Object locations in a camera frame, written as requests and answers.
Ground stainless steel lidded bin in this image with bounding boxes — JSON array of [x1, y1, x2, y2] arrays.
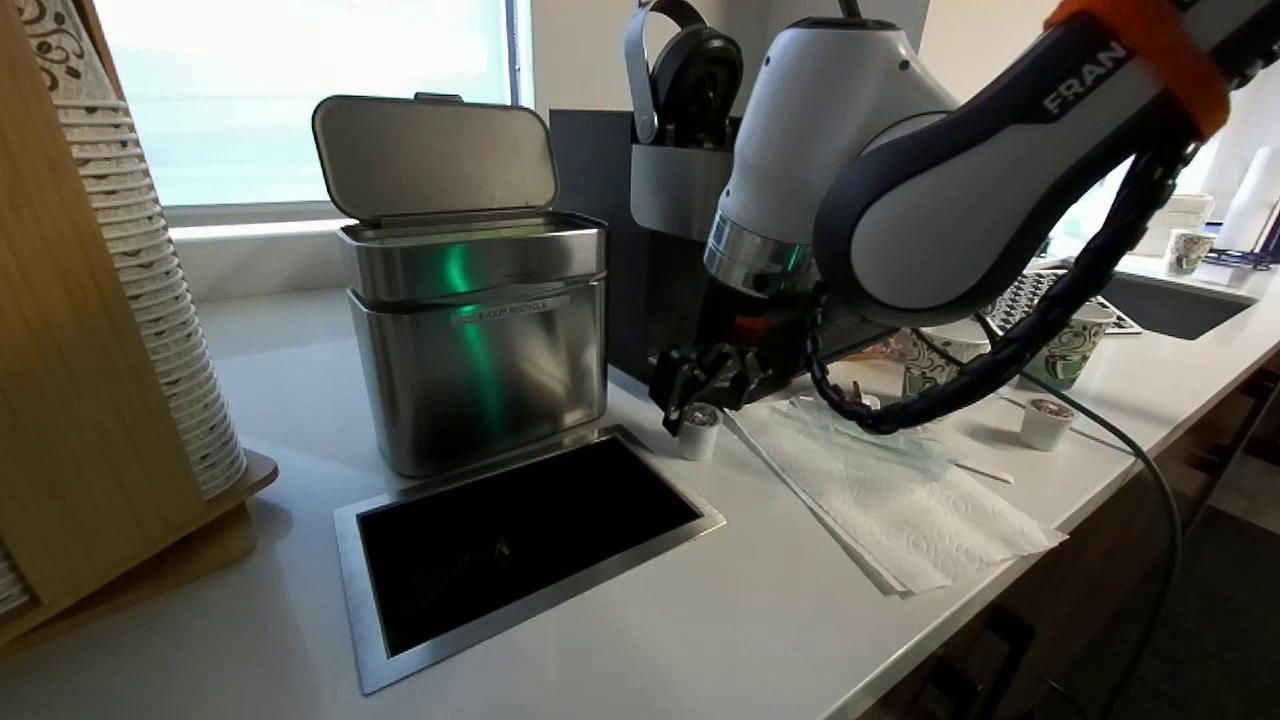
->
[[306, 89, 613, 482]]

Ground small patterned paper cup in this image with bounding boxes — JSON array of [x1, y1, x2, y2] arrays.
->
[[1163, 222, 1215, 278]]

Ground brown lid coffee pod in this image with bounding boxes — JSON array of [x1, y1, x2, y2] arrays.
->
[[1017, 391, 1074, 451]]

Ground clear plastic zip bag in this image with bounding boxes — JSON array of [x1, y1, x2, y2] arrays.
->
[[725, 384, 1070, 601]]

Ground steel framed counter trash opening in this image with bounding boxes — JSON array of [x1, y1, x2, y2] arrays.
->
[[330, 428, 727, 699]]

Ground black silver Keurig coffee maker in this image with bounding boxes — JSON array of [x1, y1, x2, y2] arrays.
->
[[548, 0, 811, 404]]

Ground wooden cup dispenser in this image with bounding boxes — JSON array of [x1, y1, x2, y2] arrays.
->
[[0, 0, 279, 653]]

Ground dark counter sink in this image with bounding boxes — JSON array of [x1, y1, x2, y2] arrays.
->
[[1103, 262, 1261, 344]]

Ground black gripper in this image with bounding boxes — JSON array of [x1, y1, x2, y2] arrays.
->
[[647, 284, 818, 435]]

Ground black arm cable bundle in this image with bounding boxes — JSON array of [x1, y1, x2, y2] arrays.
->
[[802, 132, 1203, 435]]

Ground thin black cable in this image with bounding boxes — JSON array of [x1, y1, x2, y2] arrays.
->
[[1010, 362, 1188, 720]]

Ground white coffee pod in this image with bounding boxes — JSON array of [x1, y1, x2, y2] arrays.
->
[[673, 397, 727, 464]]

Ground stack of paper cups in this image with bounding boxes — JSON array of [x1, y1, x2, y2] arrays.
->
[[13, 0, 253, 502]]

